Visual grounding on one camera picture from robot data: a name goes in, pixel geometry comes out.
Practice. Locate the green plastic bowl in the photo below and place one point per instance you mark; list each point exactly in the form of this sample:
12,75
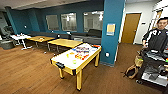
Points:
74,62

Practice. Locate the yellow-legged white gaming table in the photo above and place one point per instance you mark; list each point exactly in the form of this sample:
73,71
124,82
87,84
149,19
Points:
65,60

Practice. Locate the red game box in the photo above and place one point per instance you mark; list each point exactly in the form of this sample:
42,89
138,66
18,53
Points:
81,56

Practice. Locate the dark grey sofa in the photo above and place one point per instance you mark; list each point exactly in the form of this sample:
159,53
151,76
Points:
93,35

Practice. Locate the white pillar outlet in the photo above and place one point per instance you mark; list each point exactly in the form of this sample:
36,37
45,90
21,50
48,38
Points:
107,54

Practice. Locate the interior glass window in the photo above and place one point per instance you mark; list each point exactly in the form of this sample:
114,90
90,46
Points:
68,22
52,22
93,21

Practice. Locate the small red tabletop object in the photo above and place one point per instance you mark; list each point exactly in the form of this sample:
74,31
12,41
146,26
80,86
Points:
41,39

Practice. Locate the brown backpack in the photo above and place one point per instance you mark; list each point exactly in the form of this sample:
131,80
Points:
131,71

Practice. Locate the small white table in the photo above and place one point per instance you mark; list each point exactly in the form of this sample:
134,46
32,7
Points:
20,36

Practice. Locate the grey trash can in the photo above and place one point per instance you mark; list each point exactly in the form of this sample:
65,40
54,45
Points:
6,44

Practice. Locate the dark armchair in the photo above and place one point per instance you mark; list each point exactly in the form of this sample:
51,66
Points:
6,32

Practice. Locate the long dark wall bench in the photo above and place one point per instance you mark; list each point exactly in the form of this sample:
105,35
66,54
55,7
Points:
50,34

